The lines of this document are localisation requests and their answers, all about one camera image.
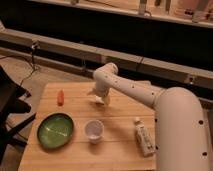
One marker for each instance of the black chair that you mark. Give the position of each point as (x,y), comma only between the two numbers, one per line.
(10,93)

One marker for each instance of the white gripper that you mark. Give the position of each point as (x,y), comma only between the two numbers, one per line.
(104,94)

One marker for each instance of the green bowl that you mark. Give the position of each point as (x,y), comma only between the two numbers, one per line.
(55,131)

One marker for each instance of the orange carrot toy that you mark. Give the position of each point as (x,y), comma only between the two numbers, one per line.
(60,98)

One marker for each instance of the white sponge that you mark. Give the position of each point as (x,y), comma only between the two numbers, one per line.
(99,100)

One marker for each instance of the white plastic bottle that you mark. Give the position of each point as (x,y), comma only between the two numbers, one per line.
(144,138)

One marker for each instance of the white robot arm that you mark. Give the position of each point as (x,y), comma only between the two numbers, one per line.
(180,134)

